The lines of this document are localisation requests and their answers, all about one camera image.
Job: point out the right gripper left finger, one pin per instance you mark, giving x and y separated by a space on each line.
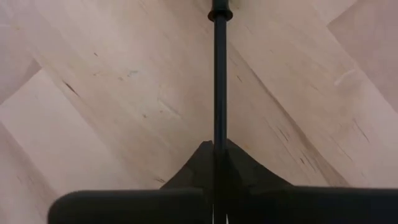
140 207

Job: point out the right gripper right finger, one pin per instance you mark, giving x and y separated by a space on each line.
295 205

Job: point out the tall black candlestick holder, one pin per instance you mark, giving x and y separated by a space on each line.
220 77

